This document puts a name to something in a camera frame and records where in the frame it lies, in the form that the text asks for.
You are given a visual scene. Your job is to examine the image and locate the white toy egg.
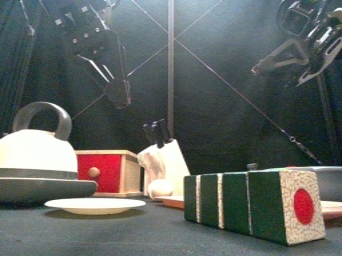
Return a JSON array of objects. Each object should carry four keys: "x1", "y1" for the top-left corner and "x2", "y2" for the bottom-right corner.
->
[{"x1": 147, "y1": 178, "x2": 175, "y2": 202}]

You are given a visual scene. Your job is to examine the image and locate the wooden box red drawer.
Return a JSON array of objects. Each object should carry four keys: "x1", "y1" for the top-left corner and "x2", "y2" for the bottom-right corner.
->
[{"x1": 73, "y1": 149, "x2": 144, "y2": 199}]

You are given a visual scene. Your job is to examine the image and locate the black cloth backdrop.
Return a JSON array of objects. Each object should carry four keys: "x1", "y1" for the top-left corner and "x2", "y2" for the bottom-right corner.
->
[{"x1": 0, "y1": 0, "x2": 342, "y2": 176}]

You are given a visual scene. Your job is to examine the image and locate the white knife block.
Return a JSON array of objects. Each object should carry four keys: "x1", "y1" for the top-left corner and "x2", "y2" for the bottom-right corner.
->
[{"x1": 140, "y1": 138, "x2": 192, "y2": 198}]

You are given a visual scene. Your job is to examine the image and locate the grey round pan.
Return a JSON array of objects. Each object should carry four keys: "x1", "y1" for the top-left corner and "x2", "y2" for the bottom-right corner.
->
[{"x1": 0, "y1": 176, "x2": 99, "y2": 206}]

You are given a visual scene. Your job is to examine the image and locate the white round plate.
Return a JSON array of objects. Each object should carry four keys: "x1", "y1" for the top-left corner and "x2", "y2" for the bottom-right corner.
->
[{"x1": 43, "y1": 197, "x2": 147, "y2": 216}]

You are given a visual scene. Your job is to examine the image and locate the pale pink board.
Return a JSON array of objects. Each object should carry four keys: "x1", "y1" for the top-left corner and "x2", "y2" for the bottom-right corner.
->
[{"x1": 154, "y1": 195, "x2": 342, "y2": 222}]

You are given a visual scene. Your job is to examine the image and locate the green sushi roll block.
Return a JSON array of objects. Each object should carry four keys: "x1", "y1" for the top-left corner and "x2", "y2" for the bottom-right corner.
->
[
  {"x1": 183, "y1": 174, "x2": 203, "y2": 224},
  {"x1": 246, "y1": 168, "x2": 327, "y2": 247},
  {"x1": 199, "y1": 172, "x2": 226, "y2": 230},
  {"x1": 220, "y1": 171, "x2": 251, "y2": 236}
]

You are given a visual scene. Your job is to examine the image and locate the grey metal tray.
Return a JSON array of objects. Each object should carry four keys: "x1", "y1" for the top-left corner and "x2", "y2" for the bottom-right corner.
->
[{"x1": 266, "y1": 165, "x2": 342, "y2": 203}]

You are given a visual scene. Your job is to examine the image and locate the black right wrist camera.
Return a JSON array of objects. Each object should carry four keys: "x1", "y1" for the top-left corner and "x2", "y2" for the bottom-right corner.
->
[{"x1": 276, "y1": 0, "x2": 315, "y2": 38}]

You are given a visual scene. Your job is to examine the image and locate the thin diagonal brace wire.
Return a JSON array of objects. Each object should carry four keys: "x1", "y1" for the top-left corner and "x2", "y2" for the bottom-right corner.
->
[
  {"x1": 130, "y1": 0, "x2": 323, "y2": 166},
  {"x1": 71, "y1": 0, "x2": 224, "y2": 120}
]

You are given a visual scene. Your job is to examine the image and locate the black knife handle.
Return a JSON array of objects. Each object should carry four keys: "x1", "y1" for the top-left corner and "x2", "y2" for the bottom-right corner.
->
[
  {"x1": 158, "y1": 118, "x2": 174, "y2": 144},
  {"x1": 151, "y1": 121, "x2": 166, "y2": 150},
  {"x1": 142, "y1": 123, "x2": 158, "y2": 146}
]

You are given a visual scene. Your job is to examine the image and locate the grey metal frame pole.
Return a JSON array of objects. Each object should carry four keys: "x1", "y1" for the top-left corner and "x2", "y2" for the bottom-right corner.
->
[{"x1": 166, "y1": 0, "x2": 176, "y2": 138}]

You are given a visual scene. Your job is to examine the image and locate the white kettle grey handle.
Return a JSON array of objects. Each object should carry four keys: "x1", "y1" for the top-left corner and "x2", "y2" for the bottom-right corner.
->
[{"x1": 0, "y1": 101, "x2": 80, "y2": 180}]

